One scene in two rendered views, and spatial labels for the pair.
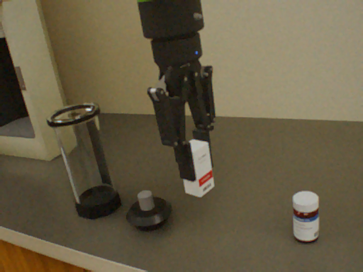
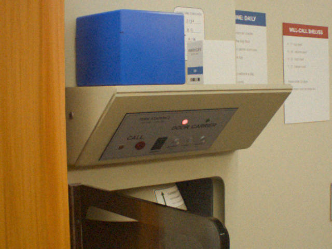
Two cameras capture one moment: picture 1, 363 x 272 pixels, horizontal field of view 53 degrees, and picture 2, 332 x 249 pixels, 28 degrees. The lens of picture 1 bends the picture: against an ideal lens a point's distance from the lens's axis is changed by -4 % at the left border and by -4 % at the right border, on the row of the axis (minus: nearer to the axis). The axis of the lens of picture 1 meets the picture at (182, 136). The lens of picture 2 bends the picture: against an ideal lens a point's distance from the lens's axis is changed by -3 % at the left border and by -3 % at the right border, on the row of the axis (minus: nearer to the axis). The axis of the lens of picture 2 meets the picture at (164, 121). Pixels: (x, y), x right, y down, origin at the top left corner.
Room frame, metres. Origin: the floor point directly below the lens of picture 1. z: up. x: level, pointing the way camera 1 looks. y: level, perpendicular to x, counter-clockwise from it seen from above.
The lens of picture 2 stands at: (0.84, 1.44, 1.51)
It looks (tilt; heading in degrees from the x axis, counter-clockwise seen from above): 3 degrees down; 288
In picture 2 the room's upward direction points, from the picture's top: 1 degrees counter-clockwise
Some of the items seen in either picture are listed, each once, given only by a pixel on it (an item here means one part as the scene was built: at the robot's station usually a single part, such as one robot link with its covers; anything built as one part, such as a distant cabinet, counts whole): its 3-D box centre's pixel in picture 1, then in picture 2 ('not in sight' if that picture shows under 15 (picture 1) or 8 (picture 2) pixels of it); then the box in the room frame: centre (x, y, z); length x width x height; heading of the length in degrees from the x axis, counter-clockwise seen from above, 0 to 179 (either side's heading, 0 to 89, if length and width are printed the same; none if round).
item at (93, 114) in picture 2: not in sight; (187, 122); (1.08, 0.57, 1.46); 0.32 x 0.12 x 0.10; 58
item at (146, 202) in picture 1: (147, 207); not in sight; (0.64, 0.09, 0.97); 0.09 x 0.09 x 0.07
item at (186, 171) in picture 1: (185, 161); not in sight; (0.57, 0.00, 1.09); 0.03 x 0.01 x 0.07; 46
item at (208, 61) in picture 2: not in sight; (210, 62); (1.06, 0.53, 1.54); 0.05 x 0.05 x 0.06; 41
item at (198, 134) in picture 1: (203, 149); not in sight; (0.60, -0.03, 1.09); 0.03 x 0.01 x 0.07; 46
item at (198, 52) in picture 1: (179, 64); not in sight; (0.58, -0.01, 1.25); 0.08 x 0.07 x 0.09; 136
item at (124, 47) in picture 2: not in sight; (129, 50); (1.13, 0.65, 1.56); 0.10 x 0.10 x 0.09; 58
